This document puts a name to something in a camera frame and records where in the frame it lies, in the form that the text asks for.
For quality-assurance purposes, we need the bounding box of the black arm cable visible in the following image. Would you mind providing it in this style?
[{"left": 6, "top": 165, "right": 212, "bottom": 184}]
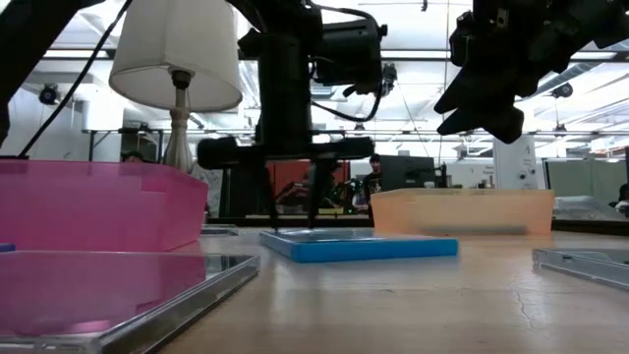
[{"left": 18, "top": 0, "right": 134, "bottom": 158}]

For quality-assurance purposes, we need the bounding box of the black frame background table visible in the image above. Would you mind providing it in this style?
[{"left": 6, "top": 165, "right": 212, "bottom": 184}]
[{"left": 81, "top": 127, "right": 166, "bottom": 163}]

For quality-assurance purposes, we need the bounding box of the red panel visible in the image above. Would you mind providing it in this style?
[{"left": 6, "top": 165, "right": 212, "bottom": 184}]
[{"left": 267, "top": 159, "right": 351, "bottom": 210}]

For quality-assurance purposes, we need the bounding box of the white pillar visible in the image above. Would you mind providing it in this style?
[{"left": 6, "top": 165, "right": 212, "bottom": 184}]
[{"left": 492, "top": 135, "right": 540, "bottom": 191}]

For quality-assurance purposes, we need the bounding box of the black computer monitor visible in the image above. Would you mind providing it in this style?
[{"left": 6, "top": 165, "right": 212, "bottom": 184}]
[{"left": 380, "top": 154, "right": 437, "bottom": 193}]

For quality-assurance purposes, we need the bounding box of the orange translucent plastic bin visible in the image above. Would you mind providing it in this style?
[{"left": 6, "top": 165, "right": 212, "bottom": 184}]
[{"left": 369, "top": 188, "right": 556, "bottom": 236}]

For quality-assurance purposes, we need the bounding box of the dark cabinet panel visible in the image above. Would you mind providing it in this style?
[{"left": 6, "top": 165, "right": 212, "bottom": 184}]
[{"left": 218, "top": 164, "right": 269, "bottom": 218}]

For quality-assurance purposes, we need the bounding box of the black hanging ceiling device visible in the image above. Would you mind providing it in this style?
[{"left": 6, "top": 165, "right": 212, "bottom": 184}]
[{"left": 380, "top": 62, "right": 398, "bottom": 97}]

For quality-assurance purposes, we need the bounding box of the ceiling light strip beam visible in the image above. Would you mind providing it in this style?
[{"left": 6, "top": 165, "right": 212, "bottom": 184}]
[{"left": 42, "top": 47, "right": 629, "bottom": 63}]

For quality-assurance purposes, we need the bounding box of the black wall-mounted device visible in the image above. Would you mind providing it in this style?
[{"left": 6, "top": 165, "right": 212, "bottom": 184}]
[{"left": 37, "top": 84, "right": 61, "bottom": 106}]

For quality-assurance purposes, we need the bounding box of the white shade table lamp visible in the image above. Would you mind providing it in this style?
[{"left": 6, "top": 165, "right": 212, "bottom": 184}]
[{"left": 108, "top": 0, "right": 245, "bottom": 174}]

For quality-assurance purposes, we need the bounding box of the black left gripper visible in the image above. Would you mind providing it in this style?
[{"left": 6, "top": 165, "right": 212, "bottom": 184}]
[{"left": 197, "top": 48, "right": 375, "bottom": 232}]

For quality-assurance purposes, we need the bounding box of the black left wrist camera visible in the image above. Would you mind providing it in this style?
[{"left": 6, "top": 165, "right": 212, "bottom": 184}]
[{"left": 314, "top": 18, "right": 389, "bottom": 97}]

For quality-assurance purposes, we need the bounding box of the green partition wall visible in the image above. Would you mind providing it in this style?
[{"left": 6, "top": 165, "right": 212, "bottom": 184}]
[{"left": 543, "top": 159, "right": 629, "bottom": 206}]

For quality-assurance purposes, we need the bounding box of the pink translucent plastic bin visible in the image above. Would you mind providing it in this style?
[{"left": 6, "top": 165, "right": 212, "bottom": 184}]
[{"left": 0, "top": 159, "right": 210, "bottom": 253}]

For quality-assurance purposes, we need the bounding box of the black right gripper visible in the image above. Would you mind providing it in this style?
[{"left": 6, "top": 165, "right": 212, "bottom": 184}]
[{"left": 434, "top": 0, "right": 591, "bottom": 144}]

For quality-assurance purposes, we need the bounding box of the small black square tile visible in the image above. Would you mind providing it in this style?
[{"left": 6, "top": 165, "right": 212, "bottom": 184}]
[{"left": 200, "top": 223, "right": 241, "bottom": 237}]

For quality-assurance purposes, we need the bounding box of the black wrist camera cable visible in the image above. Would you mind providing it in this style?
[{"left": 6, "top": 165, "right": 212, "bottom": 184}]
[{"left": 310, "top": 88, "right": 385, "bottom": 124}]

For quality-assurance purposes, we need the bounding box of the clear CD jewel case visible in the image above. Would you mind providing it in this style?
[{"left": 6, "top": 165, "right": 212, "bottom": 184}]
[
  {"left": 0, "top": 250, "right": 262, "bottom": 354},
  {"left": 532, "top": 247, "right": 629, "bottom": 292}
]

